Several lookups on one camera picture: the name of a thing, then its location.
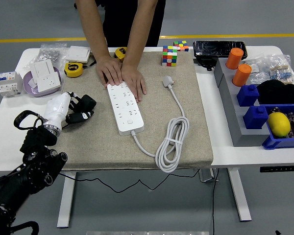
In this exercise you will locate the clear bag of resistors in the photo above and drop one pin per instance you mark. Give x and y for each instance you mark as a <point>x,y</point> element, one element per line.
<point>283,71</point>

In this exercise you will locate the grey metal bracket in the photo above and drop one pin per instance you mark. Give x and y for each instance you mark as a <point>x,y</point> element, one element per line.
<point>207,175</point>

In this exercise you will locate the person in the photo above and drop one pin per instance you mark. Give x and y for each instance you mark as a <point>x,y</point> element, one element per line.
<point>117,19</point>

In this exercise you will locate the blue block with knob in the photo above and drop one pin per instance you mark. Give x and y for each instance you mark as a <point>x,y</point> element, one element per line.
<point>247,95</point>
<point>254,118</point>

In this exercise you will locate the person's left hand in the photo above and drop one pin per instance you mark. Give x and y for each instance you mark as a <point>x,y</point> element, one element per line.
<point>134,78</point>

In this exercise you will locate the black table control panel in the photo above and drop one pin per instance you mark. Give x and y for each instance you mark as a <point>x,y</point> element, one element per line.
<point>279,169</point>

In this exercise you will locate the black glossy rectangular device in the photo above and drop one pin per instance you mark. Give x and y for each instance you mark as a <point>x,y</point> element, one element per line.
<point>219,49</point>

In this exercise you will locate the person's right hand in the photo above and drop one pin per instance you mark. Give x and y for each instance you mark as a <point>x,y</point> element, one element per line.
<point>110,71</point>

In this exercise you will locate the grey stepped block holder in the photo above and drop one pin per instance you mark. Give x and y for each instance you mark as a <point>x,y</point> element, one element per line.
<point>237,127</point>

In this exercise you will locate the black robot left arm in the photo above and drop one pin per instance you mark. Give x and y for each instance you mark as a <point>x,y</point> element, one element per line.
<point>34,171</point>

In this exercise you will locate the orange cylinder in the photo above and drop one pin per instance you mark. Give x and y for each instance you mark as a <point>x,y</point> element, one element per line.
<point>234,58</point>
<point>242,76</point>

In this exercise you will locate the black stand bracket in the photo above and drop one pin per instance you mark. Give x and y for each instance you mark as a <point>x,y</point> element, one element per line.
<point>205,62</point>

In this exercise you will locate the blue plastic bin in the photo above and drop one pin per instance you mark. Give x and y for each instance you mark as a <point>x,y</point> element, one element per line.
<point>279,143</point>

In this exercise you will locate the yellow tape measure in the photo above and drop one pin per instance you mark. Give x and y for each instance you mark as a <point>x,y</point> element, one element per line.
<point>73,69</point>
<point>120,53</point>

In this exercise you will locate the person's right forearm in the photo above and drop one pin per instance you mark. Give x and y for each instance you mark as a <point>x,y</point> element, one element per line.
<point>93,29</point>

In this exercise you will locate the grey-brown mat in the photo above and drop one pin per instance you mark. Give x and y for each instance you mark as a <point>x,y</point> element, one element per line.
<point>100,147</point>

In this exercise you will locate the clear plastic bag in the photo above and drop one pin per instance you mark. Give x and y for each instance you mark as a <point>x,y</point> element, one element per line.
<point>257,72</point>

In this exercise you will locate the clear bag of screws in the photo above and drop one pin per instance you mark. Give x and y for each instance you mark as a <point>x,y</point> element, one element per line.
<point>50,54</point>

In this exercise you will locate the white circuit breaker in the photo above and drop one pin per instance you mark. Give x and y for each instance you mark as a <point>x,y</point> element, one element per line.
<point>8,84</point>

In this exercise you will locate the yellow lemon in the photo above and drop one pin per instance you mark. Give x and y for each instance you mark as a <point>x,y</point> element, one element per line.
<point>278,124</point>

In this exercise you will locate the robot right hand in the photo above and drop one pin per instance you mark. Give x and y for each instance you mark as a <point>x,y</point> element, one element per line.
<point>278,233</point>

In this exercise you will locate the white wall switch panel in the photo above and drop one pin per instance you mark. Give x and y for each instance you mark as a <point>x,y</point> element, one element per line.
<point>42,68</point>
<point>77,54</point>

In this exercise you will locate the black cloth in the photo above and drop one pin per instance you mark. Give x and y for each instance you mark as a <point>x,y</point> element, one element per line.
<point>279,93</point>

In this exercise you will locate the white table leg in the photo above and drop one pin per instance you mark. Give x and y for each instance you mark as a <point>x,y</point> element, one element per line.
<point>240,195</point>
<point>65,200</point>

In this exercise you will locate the person's left forearm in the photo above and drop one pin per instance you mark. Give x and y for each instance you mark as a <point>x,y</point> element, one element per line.
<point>139,31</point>

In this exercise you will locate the purple bowl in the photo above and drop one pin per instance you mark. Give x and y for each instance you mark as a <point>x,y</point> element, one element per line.
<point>30,91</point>

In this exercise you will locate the multicoloured puzzle cube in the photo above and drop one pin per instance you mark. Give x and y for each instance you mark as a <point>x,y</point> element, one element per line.
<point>169,56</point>
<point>182,46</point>

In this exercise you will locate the white wall socket panel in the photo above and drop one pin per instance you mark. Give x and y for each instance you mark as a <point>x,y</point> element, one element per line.
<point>49,82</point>

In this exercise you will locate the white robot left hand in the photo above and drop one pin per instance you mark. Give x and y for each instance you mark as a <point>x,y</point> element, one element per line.
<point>55,109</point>

